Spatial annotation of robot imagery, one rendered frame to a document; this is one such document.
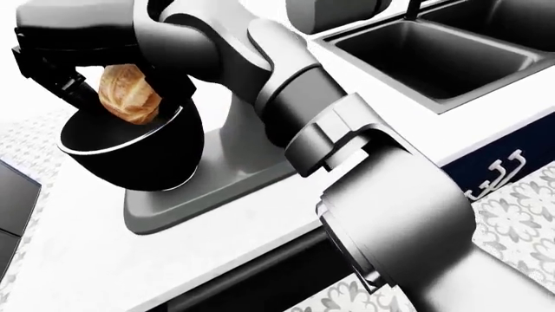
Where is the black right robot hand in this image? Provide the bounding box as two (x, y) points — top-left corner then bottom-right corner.
(10, 0), (197, 111)

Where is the golden brown bread loaf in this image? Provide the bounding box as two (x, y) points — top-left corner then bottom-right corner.
(97, 63), (164, 126)

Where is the black stand mixer bowl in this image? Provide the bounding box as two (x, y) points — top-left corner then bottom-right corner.
(56, 99), (206, 192)

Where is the dark gray floor appliance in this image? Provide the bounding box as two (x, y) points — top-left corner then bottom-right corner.
(0, 159), (42, 278)

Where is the gray countertop appliance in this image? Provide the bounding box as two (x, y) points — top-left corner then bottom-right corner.
(285, 0), (395, 36)

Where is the black under-counter cabinet front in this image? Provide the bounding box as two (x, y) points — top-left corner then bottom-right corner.
(142, 226), (363, 312)

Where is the black sink faucet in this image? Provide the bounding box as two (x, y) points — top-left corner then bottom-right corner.
(404, 0), (435, 21)

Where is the stainless steel sink basin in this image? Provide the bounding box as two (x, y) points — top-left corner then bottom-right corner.
(321, 0), (555, 115)

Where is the navy blue cabinet front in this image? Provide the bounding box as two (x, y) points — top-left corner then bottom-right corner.
(438, 112), (555, 195)

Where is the white cabinet handle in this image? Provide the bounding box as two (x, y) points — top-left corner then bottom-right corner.
(488, 148), (528, 188)
(465, 179), (500, 201)

